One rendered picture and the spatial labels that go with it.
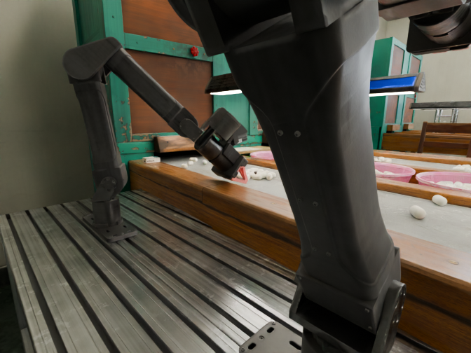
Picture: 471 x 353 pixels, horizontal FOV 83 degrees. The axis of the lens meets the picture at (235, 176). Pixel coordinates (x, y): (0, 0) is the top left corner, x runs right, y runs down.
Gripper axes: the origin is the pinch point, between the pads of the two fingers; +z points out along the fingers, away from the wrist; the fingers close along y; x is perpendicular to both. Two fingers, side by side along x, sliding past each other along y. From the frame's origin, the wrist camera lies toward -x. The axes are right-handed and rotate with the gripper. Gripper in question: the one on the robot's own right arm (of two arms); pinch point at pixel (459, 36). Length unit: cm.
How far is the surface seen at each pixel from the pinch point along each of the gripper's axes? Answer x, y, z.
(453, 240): 33.3, -4.6, -4.3
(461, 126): 18, 24, 257
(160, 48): -16, 102, 3
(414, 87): 1, 20, 64
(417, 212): 31.7, 2.2, 2.3
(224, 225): 38, 36, -20
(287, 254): 38.0, 16.8, -21.3
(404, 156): 31, 26, 90
